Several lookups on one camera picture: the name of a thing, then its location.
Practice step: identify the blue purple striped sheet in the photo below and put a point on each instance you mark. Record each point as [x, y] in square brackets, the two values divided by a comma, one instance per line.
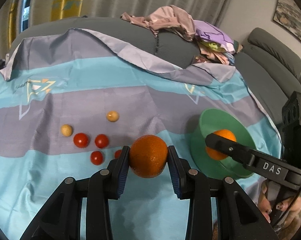
[76, 78]

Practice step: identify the beige longan left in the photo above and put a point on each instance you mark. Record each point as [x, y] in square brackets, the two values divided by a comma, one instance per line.
[66, 130]

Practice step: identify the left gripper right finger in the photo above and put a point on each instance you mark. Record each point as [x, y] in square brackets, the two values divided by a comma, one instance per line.
[238, 217]

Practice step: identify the green plastic bowl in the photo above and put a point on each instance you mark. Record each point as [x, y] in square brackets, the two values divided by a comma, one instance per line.
[212, 120]

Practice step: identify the red tomato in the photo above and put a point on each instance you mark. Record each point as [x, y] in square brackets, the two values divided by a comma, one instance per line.
[101, 141]
[96, 158]
[81, 140]
[117, 154]

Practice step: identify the large orange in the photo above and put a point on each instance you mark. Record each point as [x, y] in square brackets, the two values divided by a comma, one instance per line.
[148, 156]

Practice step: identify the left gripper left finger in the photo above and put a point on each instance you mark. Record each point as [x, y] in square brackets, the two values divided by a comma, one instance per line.
[59, 217]

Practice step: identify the small orange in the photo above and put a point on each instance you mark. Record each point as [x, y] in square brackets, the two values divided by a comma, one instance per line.
[215, 149]

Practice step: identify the right hand painted nails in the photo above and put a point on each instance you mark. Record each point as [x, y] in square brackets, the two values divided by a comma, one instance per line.
[292, 206]

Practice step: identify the framed landscape painting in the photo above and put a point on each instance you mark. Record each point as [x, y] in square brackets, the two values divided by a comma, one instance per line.
[288, 16]

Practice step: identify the beige longan right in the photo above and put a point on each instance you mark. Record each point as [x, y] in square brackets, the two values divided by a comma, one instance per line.
[112, 116]

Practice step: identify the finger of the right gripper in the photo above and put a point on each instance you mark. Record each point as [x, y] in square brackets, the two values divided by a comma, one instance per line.
[240, 153]

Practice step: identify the pile of clothes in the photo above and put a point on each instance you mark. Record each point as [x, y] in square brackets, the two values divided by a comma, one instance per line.
[215, 46]

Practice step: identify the beige longan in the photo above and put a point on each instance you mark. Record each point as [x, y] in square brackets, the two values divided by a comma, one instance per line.
[66, 130]
[112, 116]

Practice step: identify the grey sofa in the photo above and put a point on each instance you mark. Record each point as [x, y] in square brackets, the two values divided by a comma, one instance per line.
[271, 69]

